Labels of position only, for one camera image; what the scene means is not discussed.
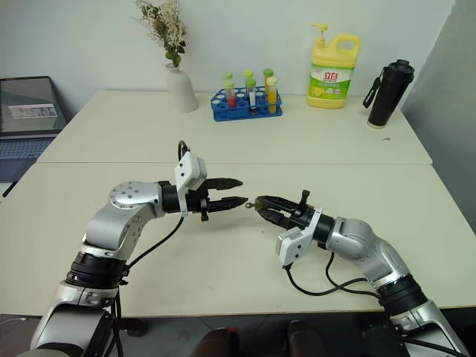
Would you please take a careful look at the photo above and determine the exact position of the black caster wheel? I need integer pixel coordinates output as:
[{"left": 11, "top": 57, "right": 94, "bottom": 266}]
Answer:
[{"left": 122, "top": 318, "right": 148, "bottom": 335}]

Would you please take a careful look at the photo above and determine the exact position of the green-capped tube with red liquid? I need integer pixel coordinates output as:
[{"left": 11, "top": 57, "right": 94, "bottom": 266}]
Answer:
[{"left": 222, "top": 71, "right": 238, "bottom": 109}]

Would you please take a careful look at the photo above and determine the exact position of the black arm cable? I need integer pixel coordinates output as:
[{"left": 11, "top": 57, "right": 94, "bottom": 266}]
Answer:
[
  {"left": 111, "top": 139, "right": 191, "bottom": 357},
  {"left": 283, "top": 249, "right": 382, "bottom": 299}
]

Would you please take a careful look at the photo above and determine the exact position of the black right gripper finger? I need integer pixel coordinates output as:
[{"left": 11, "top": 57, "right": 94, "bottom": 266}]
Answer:
[
  {"left": 256, "top": 194, "right": 299, "bottom": 214},
  {"left": 259, "top": 208, "right": 291, "bottom": 229}
]

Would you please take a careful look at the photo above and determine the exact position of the yellow detergent pump bottle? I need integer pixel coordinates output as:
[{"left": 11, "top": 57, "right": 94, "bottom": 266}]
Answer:
[{"left": 306, "top": 22, "right": 361, "bottom": 110}]

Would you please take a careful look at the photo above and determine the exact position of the green-capped tube with white label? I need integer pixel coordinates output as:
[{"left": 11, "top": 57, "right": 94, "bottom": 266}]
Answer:
[{"left": 245, "top": 78, "right": 259, "bottom": 115}]

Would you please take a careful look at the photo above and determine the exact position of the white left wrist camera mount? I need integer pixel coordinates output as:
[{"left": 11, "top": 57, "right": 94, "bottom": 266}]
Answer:
[{"left": 173, "top": 152, "right": 208, "bottom": 217}]

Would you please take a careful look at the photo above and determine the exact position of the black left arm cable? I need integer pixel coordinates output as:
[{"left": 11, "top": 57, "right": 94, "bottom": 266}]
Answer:
[{"left": 111, "top": 139, "right": 191, "bottom": 357}]

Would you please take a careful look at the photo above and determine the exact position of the grey laptop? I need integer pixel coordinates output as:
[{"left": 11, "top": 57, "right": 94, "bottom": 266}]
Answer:
[{"left": 0, "top": 76, "right": 70, "bottom": 184}]

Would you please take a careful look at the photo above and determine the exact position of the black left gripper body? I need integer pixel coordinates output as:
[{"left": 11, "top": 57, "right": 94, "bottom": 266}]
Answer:
[{"left": 185, "top": 180, "right": 216, "bottom": 222}]

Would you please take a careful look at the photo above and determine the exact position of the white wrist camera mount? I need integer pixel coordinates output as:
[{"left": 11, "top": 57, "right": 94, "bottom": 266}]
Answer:
[
  {"left": 275, "top": 208, "right": 324, "bottom": 266},
  {"left": 173, "top": 152, "right": 208, "bottom": 217}
]

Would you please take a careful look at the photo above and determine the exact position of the black drinking bottle with strap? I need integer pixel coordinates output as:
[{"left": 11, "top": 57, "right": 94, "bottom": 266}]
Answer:
[{"left": 362, "top": 59, "right": 416, "bottom": 130}]

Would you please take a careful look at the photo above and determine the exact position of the dried flower bunch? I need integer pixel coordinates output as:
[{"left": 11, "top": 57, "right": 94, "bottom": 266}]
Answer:
[{"left": 134, "top": 0, "right": 187, "bottom": 70}]

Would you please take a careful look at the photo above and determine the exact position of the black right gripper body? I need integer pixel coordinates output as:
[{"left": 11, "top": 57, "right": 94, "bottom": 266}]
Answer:
[{"left": 288, "top": 189, "right": 318, "bottom": 231}]

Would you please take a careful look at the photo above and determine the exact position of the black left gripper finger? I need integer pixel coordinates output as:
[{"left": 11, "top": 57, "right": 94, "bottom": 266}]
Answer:
[
  {"left": 207, "top": 177, "right": 245, "bottom": 192},
  {"left": 208, "top": 196, "right": 250, "bottom": 214}
]

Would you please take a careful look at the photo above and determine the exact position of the yellow-capped tube with orange liquid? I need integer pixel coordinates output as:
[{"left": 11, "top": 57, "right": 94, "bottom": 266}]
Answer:
[{"left": 265, "top": 76, "right": 280, "bottom": 114}]

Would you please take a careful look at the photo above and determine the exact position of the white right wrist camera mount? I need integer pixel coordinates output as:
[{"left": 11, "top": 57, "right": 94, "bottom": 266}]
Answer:
[{"left": 275, "top": 208, "right": 324, "bottom": 266}]

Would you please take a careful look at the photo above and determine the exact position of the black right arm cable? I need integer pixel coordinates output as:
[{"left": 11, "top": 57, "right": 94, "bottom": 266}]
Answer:
[{"left": 283, "top": 249, "right": 382, "bottom": 299}]

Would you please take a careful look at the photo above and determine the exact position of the white ceramic vase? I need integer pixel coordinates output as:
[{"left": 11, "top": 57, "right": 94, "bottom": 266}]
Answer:
[{"left": 164, "top": 62, "right": 199, "bottom": 114}]

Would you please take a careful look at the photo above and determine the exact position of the blue test tube rack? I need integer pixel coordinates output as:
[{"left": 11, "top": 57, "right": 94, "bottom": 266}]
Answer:
[{"left": 210, "top": 86, "right": 284, "bottom": 122}]

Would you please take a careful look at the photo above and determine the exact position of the dark rounded shape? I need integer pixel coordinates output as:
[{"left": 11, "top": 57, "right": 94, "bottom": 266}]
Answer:
[
  {"left": 287, "top": 319, "right": 329, "bottom": 357},
  {"left": 193, "top": 327, "right": 241, "bottom": 357}
]

